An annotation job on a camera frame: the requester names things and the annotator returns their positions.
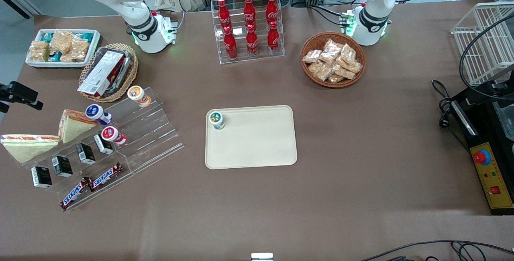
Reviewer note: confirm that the black control box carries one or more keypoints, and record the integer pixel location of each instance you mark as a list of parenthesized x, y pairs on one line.
[(484, 124)]

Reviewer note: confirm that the oval wicker basket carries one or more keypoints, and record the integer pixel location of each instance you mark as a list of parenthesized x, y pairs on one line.
[(130, 76)]

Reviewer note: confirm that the clear bag of crackers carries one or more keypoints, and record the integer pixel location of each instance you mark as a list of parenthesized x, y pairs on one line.
[(39, 50), (79, 49), (61, 40)]

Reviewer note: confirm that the snickers chocolate bar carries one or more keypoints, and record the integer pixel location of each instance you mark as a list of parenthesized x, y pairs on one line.
[(74, 194), (105, 176)]

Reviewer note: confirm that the clear acrylic tiered stand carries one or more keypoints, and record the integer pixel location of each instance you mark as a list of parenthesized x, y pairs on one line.
[(148, 148)]

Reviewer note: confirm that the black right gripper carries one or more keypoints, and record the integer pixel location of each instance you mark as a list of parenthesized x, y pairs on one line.
[(16, 91)]

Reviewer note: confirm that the red gum bottle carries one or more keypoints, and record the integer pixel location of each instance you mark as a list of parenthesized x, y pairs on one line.
[(111, 134)]

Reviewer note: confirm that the brown snack packet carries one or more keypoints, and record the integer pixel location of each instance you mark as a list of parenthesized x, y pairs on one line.
[(356, 67), (331, 46), (347, 53), (312, 56), (321, 71), (345, 72), (336, 78)]

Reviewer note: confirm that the small black carton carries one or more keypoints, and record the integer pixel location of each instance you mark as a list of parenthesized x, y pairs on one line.
[(41, 176), (62, 166), (86, 153), (103, 143)]

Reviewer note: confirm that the red cola bottle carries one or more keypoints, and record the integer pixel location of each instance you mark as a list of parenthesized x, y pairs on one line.
[(273, 39), (251, 42), (224, 14), (230, 45), (272, 9), (249, 11)]

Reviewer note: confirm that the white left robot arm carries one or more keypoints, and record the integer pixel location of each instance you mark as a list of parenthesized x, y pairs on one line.
[(379, 8)]

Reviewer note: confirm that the yellow emergency stop panel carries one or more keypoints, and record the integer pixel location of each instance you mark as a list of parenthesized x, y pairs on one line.
[(496, 180)]

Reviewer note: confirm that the round wicker basket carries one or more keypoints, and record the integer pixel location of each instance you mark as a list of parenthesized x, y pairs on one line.
[(315, 42)]

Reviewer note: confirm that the clear acrylic bottle rack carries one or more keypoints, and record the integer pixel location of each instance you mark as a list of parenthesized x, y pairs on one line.
[(257, 54)]

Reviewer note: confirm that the clear plastic food tray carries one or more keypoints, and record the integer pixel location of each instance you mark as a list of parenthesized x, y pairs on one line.
[(126, 62)]

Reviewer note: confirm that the triangular packaged sandwich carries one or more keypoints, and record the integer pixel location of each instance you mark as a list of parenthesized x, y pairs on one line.
[(74, 126), (28, 147)]

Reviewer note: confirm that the white rectangular bin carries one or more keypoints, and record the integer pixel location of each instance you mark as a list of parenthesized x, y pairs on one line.
[(93, 46)]

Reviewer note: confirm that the orange gum bottle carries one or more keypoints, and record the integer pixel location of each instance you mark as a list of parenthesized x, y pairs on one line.
[(137, 94)]

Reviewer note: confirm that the cream plastic tray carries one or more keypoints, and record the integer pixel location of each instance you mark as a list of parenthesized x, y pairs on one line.
[(257, 140)]

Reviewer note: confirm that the teal snack packet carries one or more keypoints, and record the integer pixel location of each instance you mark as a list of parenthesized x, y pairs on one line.
[(54, 56), (85, 36), (47, 36)]

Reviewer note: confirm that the green gum bottle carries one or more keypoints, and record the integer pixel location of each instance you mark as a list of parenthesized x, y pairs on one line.
[(216, 119)]

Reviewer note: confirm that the blue gum bottle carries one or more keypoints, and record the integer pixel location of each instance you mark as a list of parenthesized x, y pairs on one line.
[(95, 113)]

